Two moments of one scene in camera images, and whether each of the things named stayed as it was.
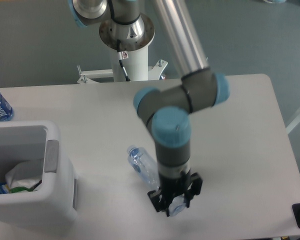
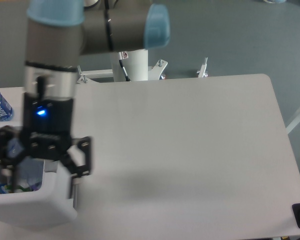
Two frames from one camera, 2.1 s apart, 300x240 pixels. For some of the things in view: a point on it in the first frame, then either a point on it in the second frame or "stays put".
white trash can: [55, 200] stays put
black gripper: [172, 189] -> [46, 132]
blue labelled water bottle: [0, 110] stays put
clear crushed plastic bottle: [145, 164] -> [14, 148]
